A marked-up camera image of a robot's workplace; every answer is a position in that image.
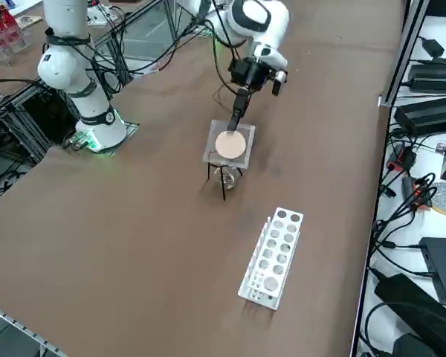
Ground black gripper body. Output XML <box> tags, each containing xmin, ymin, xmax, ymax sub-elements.
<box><xmin>227</xmin><ymin>57</ymin><xmax>273</xmax><ymax>93</ymax></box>

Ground asbestos net with tan disc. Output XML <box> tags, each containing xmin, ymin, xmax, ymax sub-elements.
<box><xmin>202</xmin><ymin>119</ymin><xmax>256</xmax><ymax>169</ymax></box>

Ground white test tube rack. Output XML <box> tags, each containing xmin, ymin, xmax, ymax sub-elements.
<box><xmin>237</xmin><ymin>207</ymin><xmax>305</xmax><ymax>310</ymax></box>

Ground red clear acrylic rack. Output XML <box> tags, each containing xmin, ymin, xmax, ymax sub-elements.
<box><xmin>0</xmin><ymin>6</ymin><xmax>33</xmax><ymax>67</ymax></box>

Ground glass alcohol lamp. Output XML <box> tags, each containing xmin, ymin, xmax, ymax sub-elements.
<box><xmin>214</xmin><ymin>166</ymin><xmax>243</xmax><ymax>191</ymax></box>

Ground red and black power socket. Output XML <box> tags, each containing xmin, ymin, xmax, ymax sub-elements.
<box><xmin>388</xmin><ymin>144</ymin><xmax>418</xmax><ymax>173</ymax></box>

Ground flat black power brick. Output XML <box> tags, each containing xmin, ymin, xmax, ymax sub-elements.
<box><xmin>393</xmin><ymin>94</ymin><xmax>446</xmax><ymax>138</ymax></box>
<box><xmin>407</xmin><ymin>57</ymin><xmax>446</xmax><ymax>93</ymax></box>

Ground small black charger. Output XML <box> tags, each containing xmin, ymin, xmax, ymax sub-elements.
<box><xmin>420</xmin><ymin>36</ymin><xmax>446</xmax><ymax>58</ymax></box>

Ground black box with port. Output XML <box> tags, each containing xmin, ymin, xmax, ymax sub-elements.
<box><xmin>418</xmin><ymin>237</ymin><xmax>446</xmax><ymax>305</ymax></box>

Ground long black power adapter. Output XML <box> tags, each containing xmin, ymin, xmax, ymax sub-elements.
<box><xmin>373</xmin><ymin>273</ymin><xmax>446</xmax><ymax>357</ymax></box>

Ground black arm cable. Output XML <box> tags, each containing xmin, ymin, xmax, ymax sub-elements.
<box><xmin>207</xmin><ymin>0</ymin><xmax>248</xmax><ymax>112</ymax></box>

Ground black wire tripod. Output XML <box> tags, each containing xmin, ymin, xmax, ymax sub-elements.
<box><xmin>206</xmin><ymin>159</ymin><xmax>246</xmax><ymax>202</ymax></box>

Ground metal frame stand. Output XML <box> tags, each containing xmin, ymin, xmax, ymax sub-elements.
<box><xmin>91</xmin><ymin>0</ymin><xmax>209</xmax><ymax>77</ymax></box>

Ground aluminium profile post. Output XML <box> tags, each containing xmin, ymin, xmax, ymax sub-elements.
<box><xmin>378</xmin><ymin>0</ymin><xmax>431</xmax><ymax>109</ymax></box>

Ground black aluminium frame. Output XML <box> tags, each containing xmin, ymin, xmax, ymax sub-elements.
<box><xmin>0</xmin><ymin>80</ymin><xmax>81</xmax><ymax>165</ymax></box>

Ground aluminium table edge rail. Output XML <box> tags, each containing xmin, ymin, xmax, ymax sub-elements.
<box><xmin>0</xmin><ymin>300</ymin><xmax>68</xmax><ymax>357</ymax></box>

